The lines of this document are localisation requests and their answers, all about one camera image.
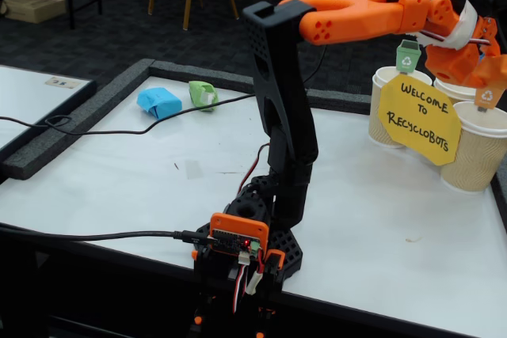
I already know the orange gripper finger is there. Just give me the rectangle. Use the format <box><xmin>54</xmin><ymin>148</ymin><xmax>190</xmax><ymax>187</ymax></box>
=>
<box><xmin>477</xmin><ymin>16</ymin><xmax>501</xmax><ymax>58</ymax></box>

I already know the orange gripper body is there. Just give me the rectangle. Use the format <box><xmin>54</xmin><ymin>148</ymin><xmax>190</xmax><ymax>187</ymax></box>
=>
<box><xmin>425</xmin><ymin>32</ymin><xmax>482</xmax><ymax>88</ymax></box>

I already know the black robot base with clamps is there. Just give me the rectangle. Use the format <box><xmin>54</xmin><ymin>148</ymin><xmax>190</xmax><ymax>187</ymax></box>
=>
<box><xmin>189</xmin><ymin>173</ymin><xmax>304</xmax><ymax>338</ymax></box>

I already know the paper cup with blue tag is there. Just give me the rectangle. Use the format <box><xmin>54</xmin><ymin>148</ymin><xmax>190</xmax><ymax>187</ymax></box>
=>
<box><xmin>433</xmin><ymin>76</ymin><xmax>478</xmax><ymax>105</ymax></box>

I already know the green recycling bin tag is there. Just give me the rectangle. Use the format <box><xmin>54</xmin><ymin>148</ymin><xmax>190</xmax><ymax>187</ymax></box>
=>
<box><xmin>395</xmin><ymin>39</ymin><xmax>422</xmax><ymax>76</ymax></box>

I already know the orange recycling bin tag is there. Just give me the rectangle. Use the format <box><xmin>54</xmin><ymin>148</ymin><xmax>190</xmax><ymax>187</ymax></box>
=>
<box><xmin>474</xmin><ymin>86</ymin><xmax>497</xmax><ymax>113</ymax></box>

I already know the yellow welcome sign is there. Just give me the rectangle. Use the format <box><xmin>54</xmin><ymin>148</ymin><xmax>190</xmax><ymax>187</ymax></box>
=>
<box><xmin>377</xmin><ymin>74</ymin><xmax>463</xmax><ymax>166</ymax></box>

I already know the paper cup with green tag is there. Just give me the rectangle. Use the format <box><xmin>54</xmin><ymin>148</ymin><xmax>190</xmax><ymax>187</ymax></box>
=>
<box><xmin>368</xmin><ymin>66</ymin><xmax>433</xmax><ymax>149</ymax></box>

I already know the paper cup with orange tag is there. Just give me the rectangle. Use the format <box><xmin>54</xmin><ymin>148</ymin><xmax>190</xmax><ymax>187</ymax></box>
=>
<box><xmin>440</xmin><ymin>101</ymin><xmax>507</xmax><ymax>193</ymax></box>

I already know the short black foam strip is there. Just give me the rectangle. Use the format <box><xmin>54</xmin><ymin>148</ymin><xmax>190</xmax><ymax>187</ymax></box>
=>
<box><xmin>307</xmin><ymin>87</ymin><xmax>372</xmax><ymax>116</ymax></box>

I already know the green paper ball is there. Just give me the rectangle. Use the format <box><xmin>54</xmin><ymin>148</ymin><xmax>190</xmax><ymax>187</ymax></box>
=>
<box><xmin>188</xmin><ymin>80</ymin><xmax>219</xmax><ymax>112</ymax></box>

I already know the orange controller board housing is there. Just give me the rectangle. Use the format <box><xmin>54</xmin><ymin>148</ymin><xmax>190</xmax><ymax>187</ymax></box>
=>
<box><xmin>208</xmin><ymin>212</ymin><xmax>270</xmax><ymax>255</ymax></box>

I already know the long black foam strip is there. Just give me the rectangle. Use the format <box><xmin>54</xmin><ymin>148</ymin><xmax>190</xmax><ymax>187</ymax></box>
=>
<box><xmin>2</xmin><ymin>59</ymin><xmax>155</xmax><ymax>180</ymax></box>
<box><xmin>148</xmin><ymin>59</ymin><xmax>310</xmax><ymax>105</ymax></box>

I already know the blue paper ball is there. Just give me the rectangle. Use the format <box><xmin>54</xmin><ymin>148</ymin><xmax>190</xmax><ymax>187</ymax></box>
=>
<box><xmin>136</xmin><ymin>86</ymin><xmax>183</xmax><ymax>121</ymax></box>

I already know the small paper label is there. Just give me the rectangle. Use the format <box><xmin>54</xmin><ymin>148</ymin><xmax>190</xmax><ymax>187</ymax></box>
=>
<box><xmin>44</xmin><ymin>76</ymin><xmax>82</xmax><ymax>89</ymax></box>

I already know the cardboard box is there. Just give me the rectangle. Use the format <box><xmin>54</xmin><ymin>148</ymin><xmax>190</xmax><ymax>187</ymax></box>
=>
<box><xmin>0</xmin><ymin>0</ymin><xmax>67</xmax><ymax>25</ymax></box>

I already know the red white black servo wire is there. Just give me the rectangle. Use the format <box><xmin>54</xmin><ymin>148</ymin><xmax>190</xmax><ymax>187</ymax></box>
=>
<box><xmin>231</xmin><ymin>262</ymin><xmax>258</xmax><ymax>313</ymax></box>

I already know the thin black camera cable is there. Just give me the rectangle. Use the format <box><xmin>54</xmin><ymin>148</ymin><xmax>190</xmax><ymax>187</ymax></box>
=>
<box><xmin>0</xmin><ymin>43</ymin><xmax>330</xmax><ymax>136</ymax></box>

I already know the thick black USB cable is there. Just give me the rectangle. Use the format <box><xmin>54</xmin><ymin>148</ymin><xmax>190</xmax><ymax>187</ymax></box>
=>
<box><xmin>0</xmin><ymin>222</ymin><xmax>217</xmax><ymax>246</ymax></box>

